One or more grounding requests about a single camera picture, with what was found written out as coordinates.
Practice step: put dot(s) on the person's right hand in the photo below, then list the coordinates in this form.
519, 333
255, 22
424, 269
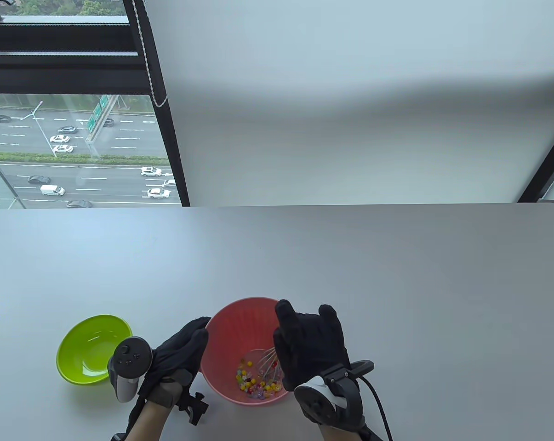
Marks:
311, 344

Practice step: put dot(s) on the black window frame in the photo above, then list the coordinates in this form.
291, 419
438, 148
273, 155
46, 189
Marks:
65, 46

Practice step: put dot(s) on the pink salad bowl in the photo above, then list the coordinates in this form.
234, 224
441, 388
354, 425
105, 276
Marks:
240, 326

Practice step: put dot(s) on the grey left hand controller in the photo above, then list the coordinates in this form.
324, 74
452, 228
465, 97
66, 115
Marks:
127, 367

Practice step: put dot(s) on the person's left forearm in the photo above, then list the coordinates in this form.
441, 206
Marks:
150, 422

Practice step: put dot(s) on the white roller blind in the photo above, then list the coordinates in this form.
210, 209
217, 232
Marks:
350, 101

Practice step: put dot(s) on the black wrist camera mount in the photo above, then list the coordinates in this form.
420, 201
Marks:
195, 406

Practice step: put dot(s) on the black right hand controller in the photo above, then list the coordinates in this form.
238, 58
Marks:
332, 399

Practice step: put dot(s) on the person's right forearm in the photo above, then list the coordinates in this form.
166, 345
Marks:
341, 434

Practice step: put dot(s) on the green plastic bowl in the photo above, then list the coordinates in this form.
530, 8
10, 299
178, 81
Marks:
86, 349

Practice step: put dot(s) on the person's left hand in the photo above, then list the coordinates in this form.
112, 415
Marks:
178, 356

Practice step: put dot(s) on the pile of colourful plastic decorations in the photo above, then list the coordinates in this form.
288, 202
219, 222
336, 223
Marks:
256, 383

